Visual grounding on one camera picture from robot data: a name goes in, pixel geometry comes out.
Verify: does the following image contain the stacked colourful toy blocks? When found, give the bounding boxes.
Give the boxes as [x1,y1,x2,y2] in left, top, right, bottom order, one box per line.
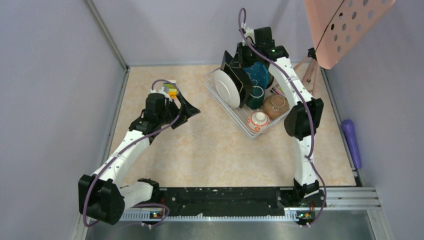
[162,83,179,99]

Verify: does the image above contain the brown speckled ceramic bowl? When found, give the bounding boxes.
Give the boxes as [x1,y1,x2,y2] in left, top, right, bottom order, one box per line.
[262,94,290,120]

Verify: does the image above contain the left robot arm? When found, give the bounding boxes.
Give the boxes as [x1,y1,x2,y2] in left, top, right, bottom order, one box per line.
[78,91,201,227]

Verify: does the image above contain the round white plate red lettering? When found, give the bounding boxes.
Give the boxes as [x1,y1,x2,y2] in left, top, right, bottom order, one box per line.
[213,69,241,108]

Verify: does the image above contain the white wire dish rack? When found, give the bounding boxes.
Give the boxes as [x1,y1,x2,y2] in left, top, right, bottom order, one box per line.
[202,67,289,140]

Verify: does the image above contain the orange patterned white bowl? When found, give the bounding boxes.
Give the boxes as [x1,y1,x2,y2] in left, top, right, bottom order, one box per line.
[246,111,270,133]

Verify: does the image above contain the square floral ceramic plate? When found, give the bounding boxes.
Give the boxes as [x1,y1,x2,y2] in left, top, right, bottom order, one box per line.
[220,50,253,108]

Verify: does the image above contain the pink perforated board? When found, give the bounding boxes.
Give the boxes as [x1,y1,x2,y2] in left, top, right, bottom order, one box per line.
[304,0,396,69]

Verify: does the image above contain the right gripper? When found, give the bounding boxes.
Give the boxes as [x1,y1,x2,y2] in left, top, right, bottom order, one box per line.
[229,42,261,69]

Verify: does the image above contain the dark green ceramic mug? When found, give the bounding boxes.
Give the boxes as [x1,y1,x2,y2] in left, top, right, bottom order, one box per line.
[245,85,265,110]

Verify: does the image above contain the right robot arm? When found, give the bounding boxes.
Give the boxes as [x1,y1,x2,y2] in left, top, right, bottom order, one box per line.
[230,25,324,206]

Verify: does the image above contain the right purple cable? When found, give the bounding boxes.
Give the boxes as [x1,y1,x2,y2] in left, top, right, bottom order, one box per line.
[238,7,328,228]

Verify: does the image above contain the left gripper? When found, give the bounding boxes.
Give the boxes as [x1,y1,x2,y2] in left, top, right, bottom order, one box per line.
[158,93,200,129]

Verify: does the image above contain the purple handle tool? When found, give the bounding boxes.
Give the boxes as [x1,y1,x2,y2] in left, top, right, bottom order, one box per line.
[341,119,362,169]

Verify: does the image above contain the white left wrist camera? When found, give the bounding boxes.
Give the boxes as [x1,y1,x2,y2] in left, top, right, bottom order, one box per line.
[150,79,176,98]

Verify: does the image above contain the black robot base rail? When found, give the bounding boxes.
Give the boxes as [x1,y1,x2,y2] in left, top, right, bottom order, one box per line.
[129,187,327,209]

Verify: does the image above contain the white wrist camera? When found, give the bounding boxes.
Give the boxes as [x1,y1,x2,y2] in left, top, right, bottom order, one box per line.
[150,79,176,98]
[241,23,256,46]

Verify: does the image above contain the pink green toy brick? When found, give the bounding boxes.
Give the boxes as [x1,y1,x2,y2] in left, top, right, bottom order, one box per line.
[270,86,284,96]

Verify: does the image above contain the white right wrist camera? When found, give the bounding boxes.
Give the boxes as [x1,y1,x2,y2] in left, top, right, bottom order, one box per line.
[241,23,256,46]

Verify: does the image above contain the pink tripod stand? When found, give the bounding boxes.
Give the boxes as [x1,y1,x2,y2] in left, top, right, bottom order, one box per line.
[293,47,320,97]

